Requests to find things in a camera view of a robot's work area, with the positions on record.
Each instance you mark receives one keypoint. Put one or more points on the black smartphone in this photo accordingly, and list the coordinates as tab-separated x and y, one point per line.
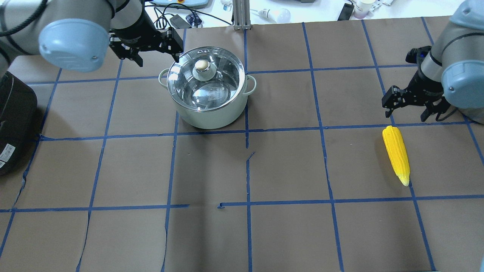
346	12

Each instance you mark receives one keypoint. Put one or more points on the black rice cooker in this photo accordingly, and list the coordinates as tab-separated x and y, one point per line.
18	103

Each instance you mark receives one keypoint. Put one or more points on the glass pot lid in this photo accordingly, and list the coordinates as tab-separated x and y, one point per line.
205	79

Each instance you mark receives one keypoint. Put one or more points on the white purple cup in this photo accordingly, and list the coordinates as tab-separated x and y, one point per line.
362	7

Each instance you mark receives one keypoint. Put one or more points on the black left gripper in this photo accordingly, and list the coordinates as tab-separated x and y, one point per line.
133	31

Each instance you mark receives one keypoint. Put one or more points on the pale green steel pot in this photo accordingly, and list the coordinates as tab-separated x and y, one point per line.
222	117

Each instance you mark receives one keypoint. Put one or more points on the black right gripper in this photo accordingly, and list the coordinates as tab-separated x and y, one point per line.
422	84

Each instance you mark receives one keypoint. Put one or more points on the aluminium frame post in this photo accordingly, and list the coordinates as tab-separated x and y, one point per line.
241	15

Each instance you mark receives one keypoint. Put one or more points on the black power adapter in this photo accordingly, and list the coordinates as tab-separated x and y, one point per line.
179	23

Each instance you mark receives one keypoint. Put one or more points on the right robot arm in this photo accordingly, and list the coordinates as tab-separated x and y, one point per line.
450	72

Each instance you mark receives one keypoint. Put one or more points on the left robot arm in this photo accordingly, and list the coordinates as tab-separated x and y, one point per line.
76	34

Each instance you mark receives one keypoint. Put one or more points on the yellow corn cob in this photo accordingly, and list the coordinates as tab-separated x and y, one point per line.
396	151

